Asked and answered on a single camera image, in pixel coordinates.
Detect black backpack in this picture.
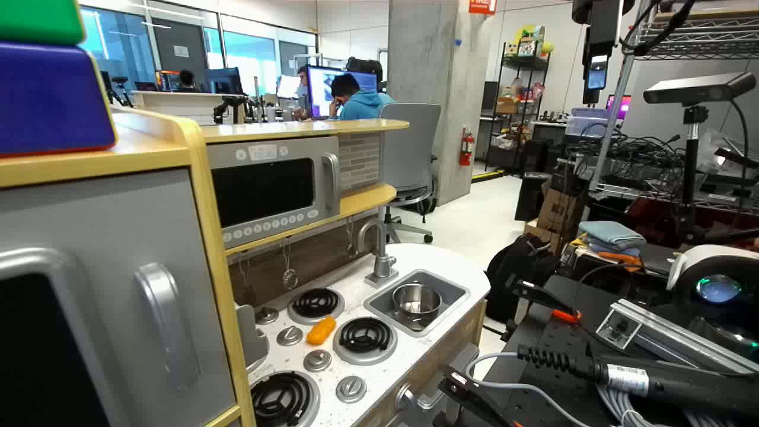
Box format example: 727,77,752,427
485,236,556,326

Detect metal wire shelf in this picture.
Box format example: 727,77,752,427
637,7,759,65

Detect black wire shelf rack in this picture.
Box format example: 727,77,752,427
490,21,556,174

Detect red fire extinguisher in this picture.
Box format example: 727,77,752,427
459,128,478,168

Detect white cable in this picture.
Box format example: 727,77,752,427
463,352,589,427

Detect black ribbed cable connector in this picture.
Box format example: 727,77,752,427
516,343,759,420

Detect black camera stand pole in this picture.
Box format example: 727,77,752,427
680,104,711,241

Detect brown cardboard box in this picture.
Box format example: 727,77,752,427
536,185,589,241

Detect light blue cloth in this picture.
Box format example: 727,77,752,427
577,219,647,257

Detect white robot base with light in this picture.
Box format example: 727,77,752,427
665,243,759,343

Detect clear plastic bin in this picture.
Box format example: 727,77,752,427
565,107,614,141

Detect metal hanging hook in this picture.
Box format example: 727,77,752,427
283,244,302,292

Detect pile of dark cables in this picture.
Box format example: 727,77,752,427
601,131,759,209

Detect lit computer monitor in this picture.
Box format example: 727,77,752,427
303,65,383,122

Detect orange toy object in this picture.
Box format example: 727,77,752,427
303,316,339,349

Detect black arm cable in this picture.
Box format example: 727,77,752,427
619,0,701,58

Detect silver slanted pole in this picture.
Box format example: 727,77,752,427
589,31,646,193

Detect black clamp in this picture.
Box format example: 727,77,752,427
436,370,509,427

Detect black floor bin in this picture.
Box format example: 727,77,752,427
516,171,554,223

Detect blue block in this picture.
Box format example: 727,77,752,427
0,41,118,160

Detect dark computer monitor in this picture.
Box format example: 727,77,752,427
207,67,245,96

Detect green block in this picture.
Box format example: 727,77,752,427
0,0,89,48

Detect grey toy oven door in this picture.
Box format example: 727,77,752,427
0,166,240,427

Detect black tool with orange grip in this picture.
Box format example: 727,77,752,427
513,281,589,328

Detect silver metal box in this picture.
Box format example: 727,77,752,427
594,296,759,377

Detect black depth camera bar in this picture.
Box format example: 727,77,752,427
641,70,759,107

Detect grey toy sink basin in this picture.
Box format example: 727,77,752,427
363,269,471,338

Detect pink lit screen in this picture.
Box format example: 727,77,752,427
602,94,637,124

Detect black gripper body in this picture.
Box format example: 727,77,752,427
570,0,637,58

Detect wooden toy kitchen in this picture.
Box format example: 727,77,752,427
0,104,493,427

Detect silver toy faucet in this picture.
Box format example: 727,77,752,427
354,219,401,289

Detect person in blue hoodie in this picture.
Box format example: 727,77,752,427
328,56,397,122

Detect grey toy microwave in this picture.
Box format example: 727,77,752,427
207,136,344,252

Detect white desk partition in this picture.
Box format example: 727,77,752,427
128,91,240,128

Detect grey plastic toy panel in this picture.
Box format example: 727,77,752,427
236,303,271,366

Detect black coil stove burner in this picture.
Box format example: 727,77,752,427
288,287,346,328
332,316,401,366
249,370,322,427

